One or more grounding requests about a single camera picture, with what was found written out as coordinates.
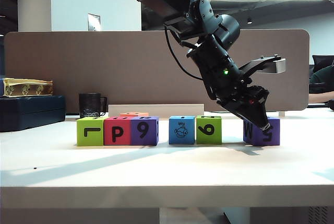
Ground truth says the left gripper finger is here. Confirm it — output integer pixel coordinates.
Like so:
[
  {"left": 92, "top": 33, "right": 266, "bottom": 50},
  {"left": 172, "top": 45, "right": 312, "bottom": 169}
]
[{"left": 221, "top": 100, "right": 271, "bottom": 131}]

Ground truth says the yellow patterned box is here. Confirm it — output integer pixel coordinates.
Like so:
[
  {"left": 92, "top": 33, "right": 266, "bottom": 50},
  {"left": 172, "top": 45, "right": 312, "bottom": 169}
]
[{"left": 4, "top": 78, "right": 54, "bottom": 98}]

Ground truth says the orange foam block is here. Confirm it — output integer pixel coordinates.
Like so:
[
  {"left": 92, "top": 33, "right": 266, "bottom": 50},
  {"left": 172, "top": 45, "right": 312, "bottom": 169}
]
[{"left": 119, "top": 112, "right": 149, "bottom": 118}]

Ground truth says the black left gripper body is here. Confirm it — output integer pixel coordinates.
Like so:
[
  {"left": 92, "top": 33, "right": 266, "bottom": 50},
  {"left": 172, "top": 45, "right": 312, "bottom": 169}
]
[{"left": 186, "top": 34, "right": 269, "bottom": 106}]

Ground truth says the green block with L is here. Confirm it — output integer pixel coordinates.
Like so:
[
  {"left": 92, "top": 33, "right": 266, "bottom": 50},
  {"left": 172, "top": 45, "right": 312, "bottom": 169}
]
[{"left": 77, "top": 116, "right": 105, "bottom": 147}]

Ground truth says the green block with N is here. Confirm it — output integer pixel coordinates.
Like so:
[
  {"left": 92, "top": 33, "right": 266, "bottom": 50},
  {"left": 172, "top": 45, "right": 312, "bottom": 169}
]
[{"left": 196, "top": 115, "right": 222, "bottom": 145}]

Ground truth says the person bare forearm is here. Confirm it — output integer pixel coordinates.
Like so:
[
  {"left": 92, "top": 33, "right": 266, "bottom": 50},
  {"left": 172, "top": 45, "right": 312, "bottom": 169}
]
[{"left": 309, "top": 92, "right": 334, "bottom": 104}]

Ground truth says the purple block with G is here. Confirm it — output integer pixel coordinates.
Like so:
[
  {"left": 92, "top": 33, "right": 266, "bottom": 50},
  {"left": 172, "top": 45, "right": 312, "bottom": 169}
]
[{"left": 243, "top": 116, "right": 281, "bottom": 147}]

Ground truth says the metal wall plate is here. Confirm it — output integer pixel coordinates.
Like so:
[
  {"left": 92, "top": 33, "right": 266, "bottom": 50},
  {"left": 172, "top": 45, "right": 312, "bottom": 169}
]
[{"left": 87, "top": 13, "right": 102, "bottom": 32}]

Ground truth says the dark blue case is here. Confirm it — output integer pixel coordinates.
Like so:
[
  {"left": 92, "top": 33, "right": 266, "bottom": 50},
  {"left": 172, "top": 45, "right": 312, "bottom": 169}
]
[{"left": 0, "top": 95, "right": 67, "bottom": 133}]

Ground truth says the black mug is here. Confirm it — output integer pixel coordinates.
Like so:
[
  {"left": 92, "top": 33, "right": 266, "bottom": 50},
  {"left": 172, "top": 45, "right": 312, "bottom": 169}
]
[{"left": 79, "top": 93, "right": 108, "bottom": 119}]

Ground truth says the red block with P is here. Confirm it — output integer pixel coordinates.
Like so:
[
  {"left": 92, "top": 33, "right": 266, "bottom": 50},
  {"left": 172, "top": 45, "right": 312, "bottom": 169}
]
[{"left": 103, "top": 116, "right": 133, "bottom": 146}]

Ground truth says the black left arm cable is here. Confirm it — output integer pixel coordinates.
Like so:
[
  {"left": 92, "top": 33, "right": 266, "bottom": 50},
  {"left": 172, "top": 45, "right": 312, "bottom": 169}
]
[{"left": 163, "top": 24, "right": 204, "bottom": 80}]

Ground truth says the person in dark green shirt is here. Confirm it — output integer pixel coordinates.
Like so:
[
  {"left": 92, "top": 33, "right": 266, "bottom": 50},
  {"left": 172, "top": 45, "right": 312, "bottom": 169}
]
[{"left": 309, "top": 66, "right": 334, "bottom": 95}]

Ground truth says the blue block with fish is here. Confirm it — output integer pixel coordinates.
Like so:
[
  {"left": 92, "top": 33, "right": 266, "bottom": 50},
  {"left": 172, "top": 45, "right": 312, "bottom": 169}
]
[{"left": 169, "top": 115, "right": 196, "bottom": 145}]

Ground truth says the black office chair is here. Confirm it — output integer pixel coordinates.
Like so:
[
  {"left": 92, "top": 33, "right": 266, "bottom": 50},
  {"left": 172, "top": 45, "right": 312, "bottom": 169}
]
[{"left": 312, "top": 55, "right": 334, "bottom": 73}]

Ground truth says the purple block with 9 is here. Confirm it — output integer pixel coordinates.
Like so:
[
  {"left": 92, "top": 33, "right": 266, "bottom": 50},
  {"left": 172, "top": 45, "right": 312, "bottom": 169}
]
[{"left": 130, "top": 115, "right": 159, "bottom": 146}]

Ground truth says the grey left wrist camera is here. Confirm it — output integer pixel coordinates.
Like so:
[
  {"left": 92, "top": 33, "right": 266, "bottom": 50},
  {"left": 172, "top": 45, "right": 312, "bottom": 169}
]
[{"left": 238, "top": 54, "right": 287, "bottom": 77}]

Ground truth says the brown desk divider panel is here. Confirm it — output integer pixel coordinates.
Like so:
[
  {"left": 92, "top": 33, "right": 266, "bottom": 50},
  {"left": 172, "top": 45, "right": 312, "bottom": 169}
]
[{"left": 4, "top": 29, "right": 311, "bottom": 112}]

